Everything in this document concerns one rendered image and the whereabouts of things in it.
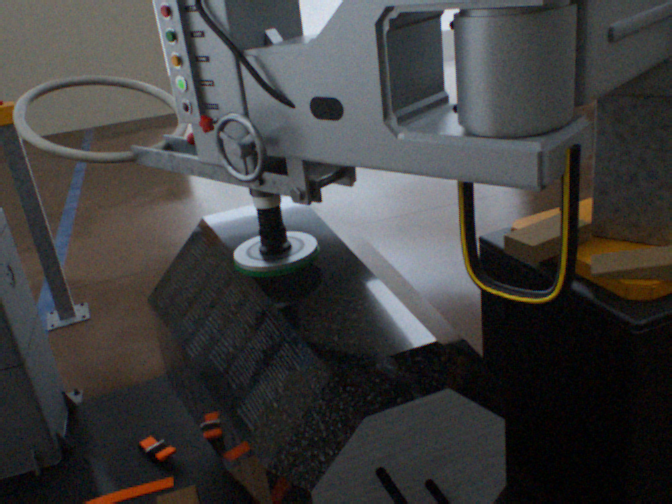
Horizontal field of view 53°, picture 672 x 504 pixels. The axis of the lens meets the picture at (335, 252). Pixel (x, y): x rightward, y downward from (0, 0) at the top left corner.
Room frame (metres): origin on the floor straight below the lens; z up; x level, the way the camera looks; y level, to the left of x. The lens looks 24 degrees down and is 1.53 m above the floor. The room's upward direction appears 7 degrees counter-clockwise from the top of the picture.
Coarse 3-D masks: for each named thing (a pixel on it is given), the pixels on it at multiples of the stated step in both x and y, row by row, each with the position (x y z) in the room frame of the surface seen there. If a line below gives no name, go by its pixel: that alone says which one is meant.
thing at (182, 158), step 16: (176, 144) 1.88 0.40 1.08; (144, 160) 1.80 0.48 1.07; (160, 160) 1.75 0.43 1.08; (176, 160) 1.70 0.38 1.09; (192, 160) 1.65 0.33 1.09; (208, 176) 1.62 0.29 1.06; (224, 176) 1.57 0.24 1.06; (272, 176) 1.46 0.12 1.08; (288, 176) 1.42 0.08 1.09; (320, 176) 1.51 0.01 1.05; (336, 176) 1.45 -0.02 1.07; (352, 176) 1.45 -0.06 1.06; (272, 192) 1.46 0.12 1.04; (288, 192) 1.43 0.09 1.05; (320, 192) 1.37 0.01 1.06
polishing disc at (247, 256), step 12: (252, 240) 1.64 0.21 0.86; (300, 240) 1.60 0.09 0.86; (312, 240) 1.59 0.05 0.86; (240, 252) 1.57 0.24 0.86; (252, 252) 1.56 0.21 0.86; (288, 252) 1.53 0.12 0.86; (300, 252) 1.52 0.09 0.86; (312, 252) 1.52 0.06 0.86; (240, 264) 1.51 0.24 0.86; (252, 264) 1.49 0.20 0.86; (264, 264) 1.48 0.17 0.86; (276, 264) 1.47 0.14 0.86; (288, 264) 1.47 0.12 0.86
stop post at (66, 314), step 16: (0, 112) 2.99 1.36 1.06; (0, 128) 3.00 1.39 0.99; (16, 144) 3.02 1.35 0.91; (16, 160) 3.01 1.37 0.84; (16, 176) 3.00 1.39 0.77; (32, 176) 3.07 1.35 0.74; (32, 192) 3.02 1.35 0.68; (32, 208) 3.01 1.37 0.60; (32, 224) 3.00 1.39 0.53; (48, 224) 3.09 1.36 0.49; (48, 240) 3.02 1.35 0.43; (48, 256) 3.01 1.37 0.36; (48, 272) 3.00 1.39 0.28; (64, 288) 3.02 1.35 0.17; (64, 304) 3.01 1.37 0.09; (80, 304) 3.15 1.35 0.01; (48, 320) 3.02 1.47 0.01; (64, 320) 3.00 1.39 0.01; (80, 320) 2.98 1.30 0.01
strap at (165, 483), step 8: (160, 480) 1.74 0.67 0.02; (168, 480) 1.73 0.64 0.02; (136, 488) 1.72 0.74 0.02; (144, 488) 1.71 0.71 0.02; (152, 488) 1.71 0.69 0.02; (160, 488) 1.70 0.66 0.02; (104, 496) 1.70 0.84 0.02; (112, 496) 1.69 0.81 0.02; (120, 496) 1.69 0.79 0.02; (128, 496) 1.68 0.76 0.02
